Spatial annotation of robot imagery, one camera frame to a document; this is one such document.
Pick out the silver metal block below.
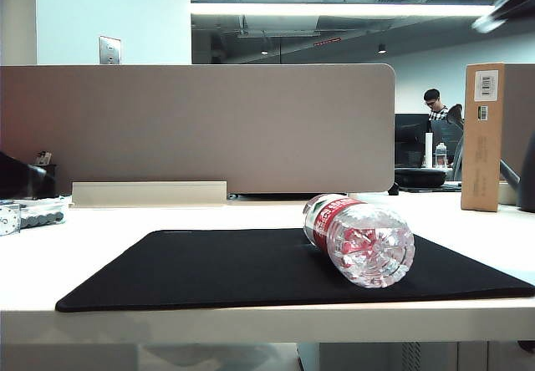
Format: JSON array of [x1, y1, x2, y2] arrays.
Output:
[[0, 202, 22, 237]]

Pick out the black computer monitor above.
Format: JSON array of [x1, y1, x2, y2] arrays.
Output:
[[395, 113, 431, 168]]

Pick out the beige desk divider panel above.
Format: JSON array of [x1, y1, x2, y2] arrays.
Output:
[[0, 63, 397, 196]]

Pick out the black mouse pad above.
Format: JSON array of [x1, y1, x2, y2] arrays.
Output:
[[54, 225, 535, 313]]

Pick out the grey office chair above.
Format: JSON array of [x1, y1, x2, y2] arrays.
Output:
[[444, 103, 465, 184]]

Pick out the black round bowl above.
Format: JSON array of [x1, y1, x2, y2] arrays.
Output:
[[394, 167, 448, 189]]

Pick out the tall brown cardboard box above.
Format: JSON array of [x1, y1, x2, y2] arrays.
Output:
[[460, 62, 506, 213]]

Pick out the long ceiling light strip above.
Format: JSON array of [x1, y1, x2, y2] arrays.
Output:
[[191, 2, 498, 18]]

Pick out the pack of grey discs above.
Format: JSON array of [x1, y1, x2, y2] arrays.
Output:
[[18, 205, 67, 229]]

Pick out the metal wall switch plate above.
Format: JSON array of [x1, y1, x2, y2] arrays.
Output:
[[98, 35, 122, 65]]

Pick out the cream divider bracket rail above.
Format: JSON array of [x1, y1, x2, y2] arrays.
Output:
[[70, 180, 228, 209]]

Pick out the beige side divider panel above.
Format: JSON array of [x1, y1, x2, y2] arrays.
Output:
[[499, 63, 535, 206]]

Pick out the person with glasses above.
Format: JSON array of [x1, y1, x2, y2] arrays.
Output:
[[422, 88, 451, 122]]

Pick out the black pen holder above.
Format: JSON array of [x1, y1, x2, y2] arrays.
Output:
[[34, 150, 58, 180]]

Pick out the clear plastic water bottle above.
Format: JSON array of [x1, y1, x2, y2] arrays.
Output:
[[302, 193, 415, 289]]

